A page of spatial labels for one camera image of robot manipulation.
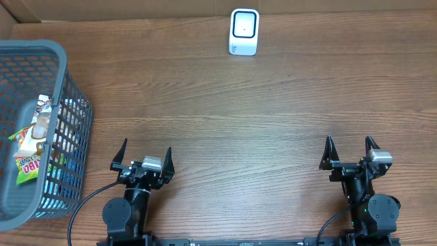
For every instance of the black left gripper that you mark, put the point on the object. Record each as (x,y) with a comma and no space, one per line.
(124,174)

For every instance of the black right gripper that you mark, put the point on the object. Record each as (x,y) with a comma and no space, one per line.
(328,155)

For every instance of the beige mushroom snack bag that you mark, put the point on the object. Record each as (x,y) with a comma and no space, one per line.
(31,138)

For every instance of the green Haribo candy bag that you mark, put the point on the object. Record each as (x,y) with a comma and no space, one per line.
(28,168)

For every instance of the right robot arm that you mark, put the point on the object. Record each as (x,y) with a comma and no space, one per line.
(373,216)

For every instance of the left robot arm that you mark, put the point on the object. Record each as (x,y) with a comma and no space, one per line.
(125,216)

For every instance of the white barcode scanner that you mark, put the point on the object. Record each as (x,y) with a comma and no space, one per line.
(243,32)

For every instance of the grey plastic shopping basket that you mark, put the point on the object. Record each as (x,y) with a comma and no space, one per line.
(30,68)

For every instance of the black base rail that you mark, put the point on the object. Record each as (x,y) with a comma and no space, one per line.
(308,241)

